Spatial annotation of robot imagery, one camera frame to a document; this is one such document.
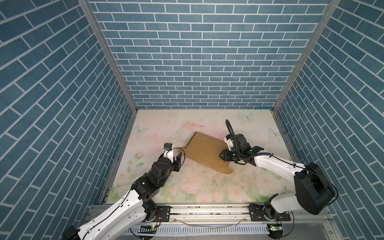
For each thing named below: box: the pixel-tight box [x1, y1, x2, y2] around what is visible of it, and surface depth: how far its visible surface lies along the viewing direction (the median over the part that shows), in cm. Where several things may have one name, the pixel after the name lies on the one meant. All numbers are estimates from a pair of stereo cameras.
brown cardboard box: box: [181, 132, 233, 175], surface depth 88 cm
